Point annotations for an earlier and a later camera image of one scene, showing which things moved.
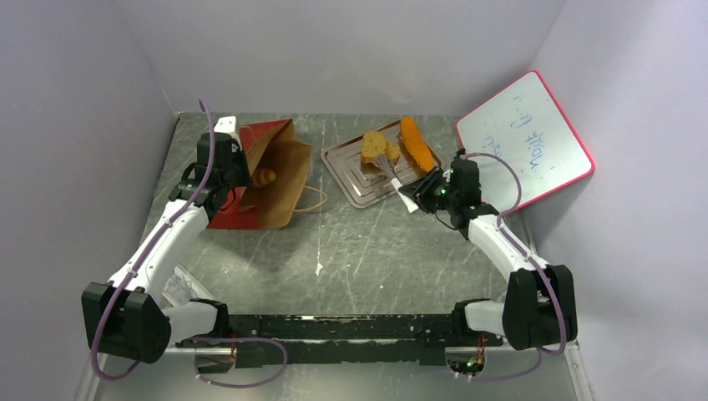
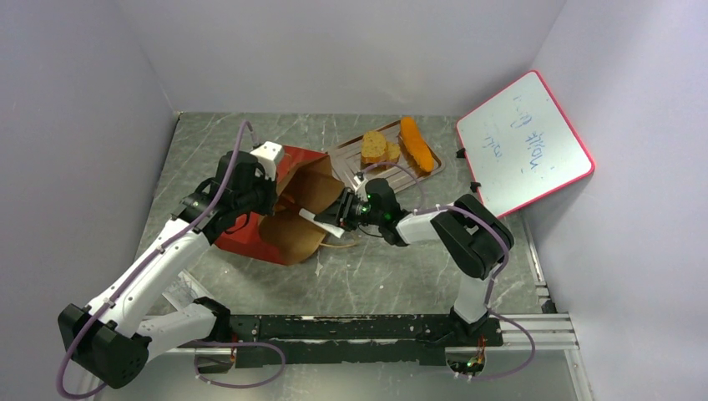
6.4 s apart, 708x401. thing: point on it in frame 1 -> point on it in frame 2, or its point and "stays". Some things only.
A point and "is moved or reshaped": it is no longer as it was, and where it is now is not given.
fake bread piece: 373,143 stays
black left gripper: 237,154 -> 272,195
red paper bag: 271,145 is moved or reshaped
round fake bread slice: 393,151 stays
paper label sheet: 182,287 stays
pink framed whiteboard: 524,125 stays
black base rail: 409,339 stays
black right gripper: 427,194 -> 332,215
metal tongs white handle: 382,160 -> 331,230
